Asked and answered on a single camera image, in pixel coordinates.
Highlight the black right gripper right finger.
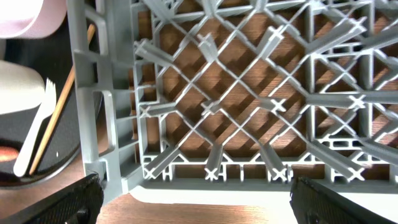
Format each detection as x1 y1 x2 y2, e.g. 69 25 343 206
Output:
290 177 397 224

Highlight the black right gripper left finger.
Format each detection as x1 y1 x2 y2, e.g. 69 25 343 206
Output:
1 174 104 224

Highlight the white plastic cup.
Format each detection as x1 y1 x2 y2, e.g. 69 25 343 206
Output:
1 60 45 114

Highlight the grey dishwasher rack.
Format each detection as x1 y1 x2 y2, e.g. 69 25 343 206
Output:
65 0 398 222

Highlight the orange carrot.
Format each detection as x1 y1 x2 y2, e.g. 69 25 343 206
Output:
0 146 19 162

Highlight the wooden chopstick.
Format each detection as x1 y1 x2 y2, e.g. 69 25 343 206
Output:
28 23 96 176

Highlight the white plastic fork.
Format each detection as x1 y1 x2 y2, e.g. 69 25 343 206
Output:
13 78 57 177

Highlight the round black tray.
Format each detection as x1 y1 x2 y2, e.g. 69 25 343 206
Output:
0 18 103 187

